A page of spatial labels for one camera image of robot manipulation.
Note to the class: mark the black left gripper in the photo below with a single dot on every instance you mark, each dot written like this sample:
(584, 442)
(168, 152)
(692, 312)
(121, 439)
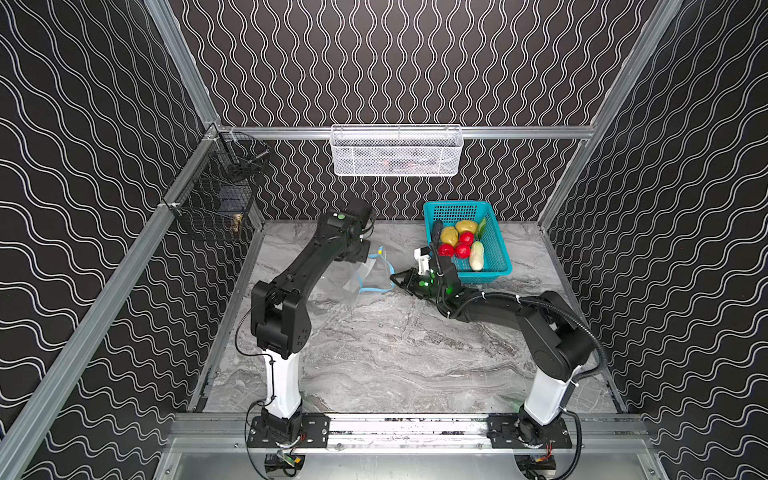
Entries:
(362, 251)

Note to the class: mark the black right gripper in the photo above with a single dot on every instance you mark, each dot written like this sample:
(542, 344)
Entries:
(417, 279)

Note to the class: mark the clear zip top bag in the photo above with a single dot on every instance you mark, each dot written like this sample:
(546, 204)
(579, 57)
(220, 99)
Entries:
(353, 282)

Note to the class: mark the red tomato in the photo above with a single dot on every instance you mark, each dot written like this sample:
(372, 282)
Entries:
(462, 250)
(446, 250)

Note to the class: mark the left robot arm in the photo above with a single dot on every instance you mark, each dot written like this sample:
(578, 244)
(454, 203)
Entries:
(280, 321)

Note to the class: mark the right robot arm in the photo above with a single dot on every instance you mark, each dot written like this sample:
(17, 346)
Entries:
(562, 346)

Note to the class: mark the dark eggplant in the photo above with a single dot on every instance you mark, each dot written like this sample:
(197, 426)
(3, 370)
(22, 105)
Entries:
(435, 233)

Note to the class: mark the yellow potato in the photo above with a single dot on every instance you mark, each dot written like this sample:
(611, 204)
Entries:
(449, 235)

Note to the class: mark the yellow lemon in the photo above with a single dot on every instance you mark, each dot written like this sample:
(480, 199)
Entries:
(464, 226)

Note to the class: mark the green pepper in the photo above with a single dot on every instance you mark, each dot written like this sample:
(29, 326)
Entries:
(480, 229)

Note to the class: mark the teal plastic basket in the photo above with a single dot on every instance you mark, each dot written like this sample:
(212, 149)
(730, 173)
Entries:
(496, 258)

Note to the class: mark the brass object in basket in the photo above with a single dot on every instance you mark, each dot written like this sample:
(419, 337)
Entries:
(236, 223)

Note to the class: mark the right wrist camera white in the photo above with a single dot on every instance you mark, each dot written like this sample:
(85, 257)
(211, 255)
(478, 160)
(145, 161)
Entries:
(423, 257)

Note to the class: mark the clear wall-mounted basket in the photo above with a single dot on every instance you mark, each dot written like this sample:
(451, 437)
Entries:
(396, 150)

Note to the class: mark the black wire wall basket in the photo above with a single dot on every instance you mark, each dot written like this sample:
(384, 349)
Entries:
(226, 183)

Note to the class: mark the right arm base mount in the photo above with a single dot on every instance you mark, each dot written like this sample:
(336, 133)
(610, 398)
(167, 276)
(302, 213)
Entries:
(514, 431)

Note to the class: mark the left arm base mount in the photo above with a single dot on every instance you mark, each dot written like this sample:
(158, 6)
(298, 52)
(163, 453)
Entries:
(302, 430)

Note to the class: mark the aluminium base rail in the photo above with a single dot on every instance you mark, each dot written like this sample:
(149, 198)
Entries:
(400, 433)

